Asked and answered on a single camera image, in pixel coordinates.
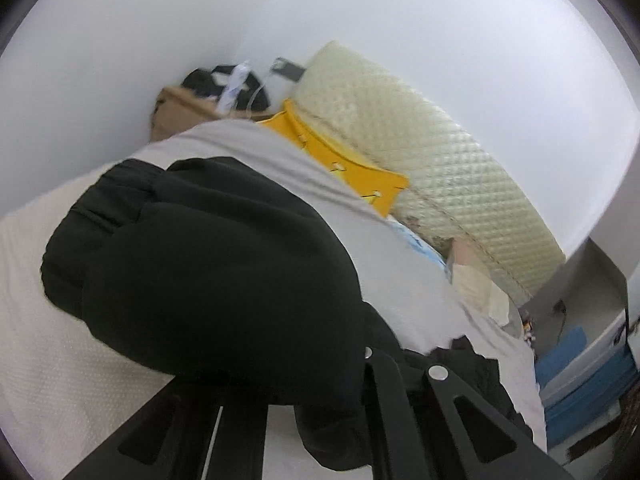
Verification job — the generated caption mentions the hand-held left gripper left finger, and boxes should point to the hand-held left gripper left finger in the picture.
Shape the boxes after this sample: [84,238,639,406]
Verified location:
[64,376,270,480]

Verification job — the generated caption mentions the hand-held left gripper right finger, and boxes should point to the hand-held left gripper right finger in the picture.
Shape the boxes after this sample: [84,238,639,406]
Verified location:
[363,346,576,480]

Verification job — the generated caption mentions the black pants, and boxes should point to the black pants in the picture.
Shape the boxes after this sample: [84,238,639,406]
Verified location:
[41,157,534,472]

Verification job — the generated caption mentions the grey bed sheet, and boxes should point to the grey bed sheet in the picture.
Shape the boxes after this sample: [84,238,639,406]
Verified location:
[0,119,548,480]

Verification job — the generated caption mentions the blue storage bin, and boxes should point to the blue storage bin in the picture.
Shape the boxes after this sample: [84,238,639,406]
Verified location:
[534,310,637,450]

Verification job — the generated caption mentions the cream quilted mattress roll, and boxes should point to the cream quilted mattress roll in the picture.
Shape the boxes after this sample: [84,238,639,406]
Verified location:
[292,41,568,308]

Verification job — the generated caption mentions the yellow cardboard box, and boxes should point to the yellow cardboard box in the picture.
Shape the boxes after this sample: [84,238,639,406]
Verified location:
[262,99,411,219]

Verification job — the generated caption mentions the brown cardboard box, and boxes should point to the brown cardboard box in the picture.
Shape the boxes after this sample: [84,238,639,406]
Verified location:
[150,86,273,143]

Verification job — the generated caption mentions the black bag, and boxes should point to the black bag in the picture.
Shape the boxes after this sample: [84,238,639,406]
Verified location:
[180,65,273,111]

